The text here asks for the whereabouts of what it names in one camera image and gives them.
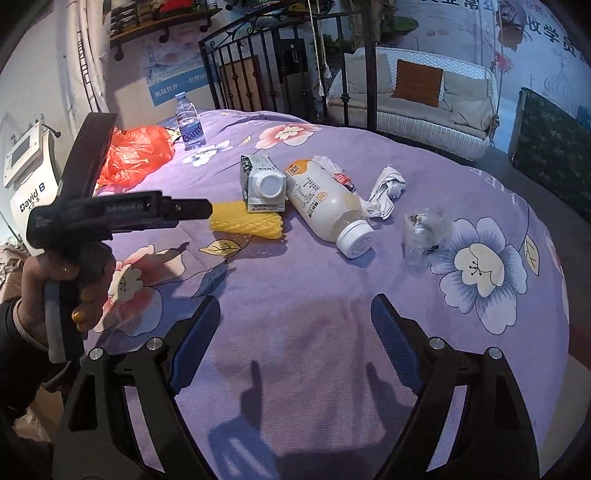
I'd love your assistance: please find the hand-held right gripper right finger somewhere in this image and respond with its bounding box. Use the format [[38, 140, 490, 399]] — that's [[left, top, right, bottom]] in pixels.
[[370, 294, 541, 480]]

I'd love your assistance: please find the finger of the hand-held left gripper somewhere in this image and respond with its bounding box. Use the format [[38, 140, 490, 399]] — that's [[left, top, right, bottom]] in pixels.
[[161, 198, 214, 222], [60, 113, 118, 200]]

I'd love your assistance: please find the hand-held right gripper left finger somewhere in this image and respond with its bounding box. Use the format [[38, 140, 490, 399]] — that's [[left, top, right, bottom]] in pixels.
[[53, 295, 221, 480]]

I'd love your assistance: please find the yellow foam fruit net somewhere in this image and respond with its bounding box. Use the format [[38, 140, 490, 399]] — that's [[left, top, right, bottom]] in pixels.
[[210, 199, 284, 240]]

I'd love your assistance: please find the small drink carton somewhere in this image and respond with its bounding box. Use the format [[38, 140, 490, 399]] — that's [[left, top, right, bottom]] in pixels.
[[239, 154, 286, 214]]

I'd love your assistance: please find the clear plastic wrapper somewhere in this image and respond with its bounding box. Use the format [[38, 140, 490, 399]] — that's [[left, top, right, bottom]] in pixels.
[[402, 207, 455, 271]]

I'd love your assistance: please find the white plastic milk bottle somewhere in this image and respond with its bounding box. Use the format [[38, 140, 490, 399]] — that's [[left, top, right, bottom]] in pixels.
[[284, 158, 376, 259]]

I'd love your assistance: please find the white paper red print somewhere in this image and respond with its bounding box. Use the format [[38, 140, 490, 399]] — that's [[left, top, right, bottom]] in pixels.
[[311, 154, 370, 217]]

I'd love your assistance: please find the white tissue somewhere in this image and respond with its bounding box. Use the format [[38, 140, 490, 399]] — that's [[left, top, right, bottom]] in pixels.
[[367, 164, 409, 220]]

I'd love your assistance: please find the person's left forearm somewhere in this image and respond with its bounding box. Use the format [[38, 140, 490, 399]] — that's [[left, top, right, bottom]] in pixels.
[[0, 295, 70, 444]]

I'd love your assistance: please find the person's left hand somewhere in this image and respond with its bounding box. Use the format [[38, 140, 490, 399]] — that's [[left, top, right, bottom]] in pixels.
[[21, 251, 116, 332]]

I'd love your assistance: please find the orange plastic bag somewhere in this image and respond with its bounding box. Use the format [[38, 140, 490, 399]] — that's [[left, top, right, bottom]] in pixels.
[[95, 126, 176, 188]]

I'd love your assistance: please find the white beauty machine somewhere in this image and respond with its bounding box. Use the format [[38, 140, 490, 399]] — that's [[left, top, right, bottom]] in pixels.
[[2, 115, 63, 259]]

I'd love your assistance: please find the clear water bottle blue label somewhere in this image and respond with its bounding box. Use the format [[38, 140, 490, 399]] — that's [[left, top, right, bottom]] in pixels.
[[174, 92, 207, 151]]

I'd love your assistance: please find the white curtain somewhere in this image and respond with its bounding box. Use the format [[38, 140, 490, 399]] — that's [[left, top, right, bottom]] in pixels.
[[69, 0, 121, 130]]

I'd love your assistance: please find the purple floral bedsheet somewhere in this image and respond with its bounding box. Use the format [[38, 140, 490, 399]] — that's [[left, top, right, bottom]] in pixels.
[[85, 108, 573, 480]]

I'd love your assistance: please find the wooden panel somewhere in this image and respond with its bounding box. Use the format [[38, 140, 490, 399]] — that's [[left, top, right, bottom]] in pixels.
[[219, 55, 264, 112]]

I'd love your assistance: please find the black floor appliance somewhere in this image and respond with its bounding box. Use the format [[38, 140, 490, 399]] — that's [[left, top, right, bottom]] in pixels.
[[272, 37, 308, 112]]

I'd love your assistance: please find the white wicker swing sofa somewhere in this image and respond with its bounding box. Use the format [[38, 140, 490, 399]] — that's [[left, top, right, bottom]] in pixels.
[[325, 46, 502, 160]]

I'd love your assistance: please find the white sofa pillow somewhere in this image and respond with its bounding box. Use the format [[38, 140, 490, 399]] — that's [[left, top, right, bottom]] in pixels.
[[443, 69, 495, 130], [344, 51, 393, 95]]

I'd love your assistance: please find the green floral covered counter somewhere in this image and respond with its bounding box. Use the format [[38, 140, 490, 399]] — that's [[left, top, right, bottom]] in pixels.
[[508, 87, 591, 217]]

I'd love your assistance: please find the brown cushion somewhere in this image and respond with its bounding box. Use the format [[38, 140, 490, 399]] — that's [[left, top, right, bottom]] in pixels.
[[392, 59, 444, 108]]

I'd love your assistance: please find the face wall poster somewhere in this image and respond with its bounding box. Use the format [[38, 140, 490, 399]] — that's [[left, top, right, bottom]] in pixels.
[[139, 28, 208, 107]]

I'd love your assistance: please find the wooden wall shelf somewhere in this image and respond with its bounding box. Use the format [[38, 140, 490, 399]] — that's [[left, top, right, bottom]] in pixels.
[[110, 4, 222, 47]]

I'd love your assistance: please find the black iron bed frame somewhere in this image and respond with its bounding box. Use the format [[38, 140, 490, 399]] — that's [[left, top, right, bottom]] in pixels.
[[198, 0, 377, 130]]

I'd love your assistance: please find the large wall advertisement banner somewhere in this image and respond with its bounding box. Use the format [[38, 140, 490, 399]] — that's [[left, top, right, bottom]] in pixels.
[[392, 0, 591, 121]]

